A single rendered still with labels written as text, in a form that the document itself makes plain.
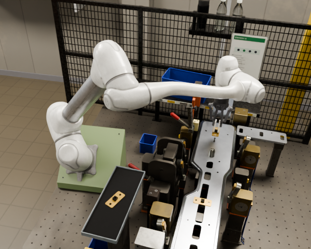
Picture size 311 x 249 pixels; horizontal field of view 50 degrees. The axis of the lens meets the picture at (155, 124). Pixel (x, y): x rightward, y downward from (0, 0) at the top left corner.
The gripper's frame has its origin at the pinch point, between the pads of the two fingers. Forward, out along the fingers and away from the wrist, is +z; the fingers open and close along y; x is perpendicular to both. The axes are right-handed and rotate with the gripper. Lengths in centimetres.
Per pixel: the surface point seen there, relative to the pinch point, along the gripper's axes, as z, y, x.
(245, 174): 11.9, 18.7, -21.5
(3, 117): 113, -238, 101
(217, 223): 11, 8, -57
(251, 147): 6.5, 20.4, -5.0
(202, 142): 11.1, -6.4, -2.5
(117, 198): -6, -33, -69
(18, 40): 60, -266, 193
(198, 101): 3.5, -14.6, 28.4
